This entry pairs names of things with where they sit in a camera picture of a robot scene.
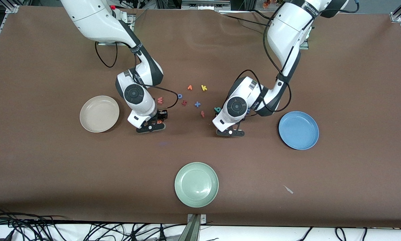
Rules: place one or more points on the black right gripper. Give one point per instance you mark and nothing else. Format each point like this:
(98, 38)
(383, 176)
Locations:
(161, 115)

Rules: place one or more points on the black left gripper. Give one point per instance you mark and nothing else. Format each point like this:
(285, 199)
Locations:
(244, 119)

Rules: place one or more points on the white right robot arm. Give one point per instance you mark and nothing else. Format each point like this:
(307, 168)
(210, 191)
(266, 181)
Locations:
(96, 20)

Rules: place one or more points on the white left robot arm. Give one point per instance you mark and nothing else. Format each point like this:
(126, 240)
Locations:
(287, 30)

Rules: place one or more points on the dark red foam letter h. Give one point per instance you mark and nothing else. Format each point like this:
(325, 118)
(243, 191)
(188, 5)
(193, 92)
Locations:
(184, 103)

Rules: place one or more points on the blue foam letter x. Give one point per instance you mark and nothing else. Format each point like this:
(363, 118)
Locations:
(197, 104)

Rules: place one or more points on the brown table cover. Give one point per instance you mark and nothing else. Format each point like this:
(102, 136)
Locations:
(254, 167)

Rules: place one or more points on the beige round plate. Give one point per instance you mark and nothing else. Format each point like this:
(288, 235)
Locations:
(99, 113)

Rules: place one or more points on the blue round plate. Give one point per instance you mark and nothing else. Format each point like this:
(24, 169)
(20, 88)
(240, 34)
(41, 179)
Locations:
(298, 130)

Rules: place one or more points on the green round plate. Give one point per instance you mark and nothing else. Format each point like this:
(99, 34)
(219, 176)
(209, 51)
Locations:
(196, 184)

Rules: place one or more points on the small orange object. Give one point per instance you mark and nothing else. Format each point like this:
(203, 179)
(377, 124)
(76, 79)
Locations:
(266, 4)

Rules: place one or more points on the metal equipment rack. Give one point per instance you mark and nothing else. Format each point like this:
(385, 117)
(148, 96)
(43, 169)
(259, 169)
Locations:
(205, 4)

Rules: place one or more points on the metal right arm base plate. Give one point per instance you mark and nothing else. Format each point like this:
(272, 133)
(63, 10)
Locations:
(108, 43)

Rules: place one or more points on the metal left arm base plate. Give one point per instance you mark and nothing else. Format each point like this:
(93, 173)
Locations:
(305, 46)

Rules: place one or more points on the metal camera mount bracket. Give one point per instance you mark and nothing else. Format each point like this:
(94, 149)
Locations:
(195, 229)

